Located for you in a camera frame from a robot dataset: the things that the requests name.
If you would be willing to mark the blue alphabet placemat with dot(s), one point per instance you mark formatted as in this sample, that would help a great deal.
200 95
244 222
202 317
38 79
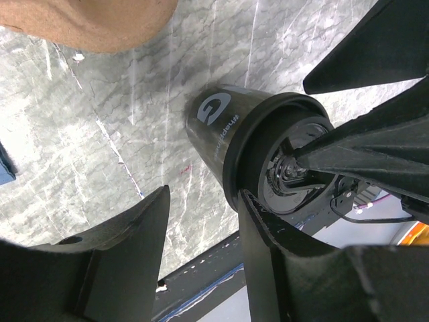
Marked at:
8 169

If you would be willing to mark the brown pulp cup carrier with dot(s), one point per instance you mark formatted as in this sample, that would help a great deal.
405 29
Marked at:
94 26

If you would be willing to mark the black takeout coffee cup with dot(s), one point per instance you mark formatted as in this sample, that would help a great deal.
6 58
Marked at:
213 118

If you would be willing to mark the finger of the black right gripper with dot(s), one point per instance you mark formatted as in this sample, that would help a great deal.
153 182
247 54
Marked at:
393 156
388 45

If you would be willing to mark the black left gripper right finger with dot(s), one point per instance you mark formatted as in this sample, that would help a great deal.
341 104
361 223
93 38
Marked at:
291 276

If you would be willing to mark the black cup lid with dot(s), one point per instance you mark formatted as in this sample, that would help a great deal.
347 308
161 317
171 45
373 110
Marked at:
260 157

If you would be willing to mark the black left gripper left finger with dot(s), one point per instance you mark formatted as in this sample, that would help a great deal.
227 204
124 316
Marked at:
106 273

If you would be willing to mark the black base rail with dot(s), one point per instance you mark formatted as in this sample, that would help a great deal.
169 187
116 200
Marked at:
202 284

